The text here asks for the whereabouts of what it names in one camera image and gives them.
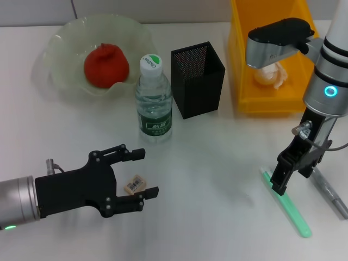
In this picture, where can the white paper ball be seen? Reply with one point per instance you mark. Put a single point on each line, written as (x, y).
(267, 78)

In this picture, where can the silver pen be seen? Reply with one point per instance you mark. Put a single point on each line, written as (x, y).
(331, 195)

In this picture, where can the black mesh pen holder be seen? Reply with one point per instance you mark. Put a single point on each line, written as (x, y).
(201, 95)

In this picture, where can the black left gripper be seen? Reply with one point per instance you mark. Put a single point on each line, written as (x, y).
(73, 190)

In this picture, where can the pale green glass fruit plate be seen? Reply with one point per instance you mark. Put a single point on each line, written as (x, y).
(68, 40)

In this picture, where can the yellow plastic bin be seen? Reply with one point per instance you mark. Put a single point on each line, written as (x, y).
(272, 104)

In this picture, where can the green pen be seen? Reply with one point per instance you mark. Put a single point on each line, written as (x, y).
(293, 212)

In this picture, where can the beige eraser with barcode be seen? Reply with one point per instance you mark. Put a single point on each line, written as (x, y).
(134, 183)

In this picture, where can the clear green-label water bottle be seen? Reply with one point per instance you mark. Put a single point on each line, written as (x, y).
(153, 108)

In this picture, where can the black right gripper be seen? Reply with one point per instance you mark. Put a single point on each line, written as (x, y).
(312, 146)

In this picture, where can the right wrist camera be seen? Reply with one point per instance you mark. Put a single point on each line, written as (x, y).
(272, 46)

